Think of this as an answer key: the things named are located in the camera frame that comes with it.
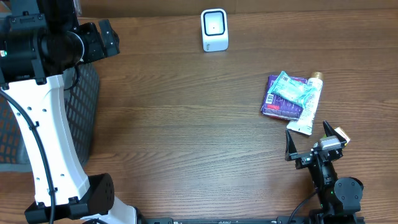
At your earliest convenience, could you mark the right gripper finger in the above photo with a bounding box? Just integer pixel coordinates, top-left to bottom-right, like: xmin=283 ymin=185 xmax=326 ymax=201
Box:
xmin=323 ymin=120 xmax=340 ymax=138
xmin=285 ymin=129 xmax=298 ymax=161

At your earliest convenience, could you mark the green juice carton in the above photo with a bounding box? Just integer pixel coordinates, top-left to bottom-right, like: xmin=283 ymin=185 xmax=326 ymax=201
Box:
xmin=323 ymin=127 xmax=351 ymax=146

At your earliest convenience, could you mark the white tube with gold cap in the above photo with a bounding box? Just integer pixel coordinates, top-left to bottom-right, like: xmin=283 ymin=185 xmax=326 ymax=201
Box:
xmin=287 ymin=72 xmax=323 ymax=136

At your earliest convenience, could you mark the red purple pad package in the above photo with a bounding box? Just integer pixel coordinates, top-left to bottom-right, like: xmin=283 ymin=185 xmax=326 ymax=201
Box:
xmin=261 ymin=75 xmax=303 ymax=121

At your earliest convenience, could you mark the teal wipes packet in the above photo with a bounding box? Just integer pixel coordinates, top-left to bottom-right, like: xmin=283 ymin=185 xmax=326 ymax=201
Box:
xmin=267 ymin=71 xmax=317 ymax=108

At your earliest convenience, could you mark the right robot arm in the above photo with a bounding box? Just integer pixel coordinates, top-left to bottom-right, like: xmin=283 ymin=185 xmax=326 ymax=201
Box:
xmin=285 ymin=121 xmax=364 ymax=223

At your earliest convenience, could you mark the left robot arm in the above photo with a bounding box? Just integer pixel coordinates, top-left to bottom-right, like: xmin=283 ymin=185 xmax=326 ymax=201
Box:
xmin=1 ymin=0 xmax=139 ymax=224

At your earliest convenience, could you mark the white barcode scanner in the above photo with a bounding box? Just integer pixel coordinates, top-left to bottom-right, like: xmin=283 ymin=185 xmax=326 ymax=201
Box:
xmin=200 ymin=8 xmax=229 ymax=52

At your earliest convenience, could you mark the grey plastic mesh basket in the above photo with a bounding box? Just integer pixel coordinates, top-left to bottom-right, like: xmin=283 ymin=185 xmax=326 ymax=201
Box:
xmin=1 ymin=64 xmax=100 ymax=172

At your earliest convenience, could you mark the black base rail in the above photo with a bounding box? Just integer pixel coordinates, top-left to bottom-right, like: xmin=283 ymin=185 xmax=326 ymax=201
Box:
xmin=145 ymin=216 xmax=366 ymax=224

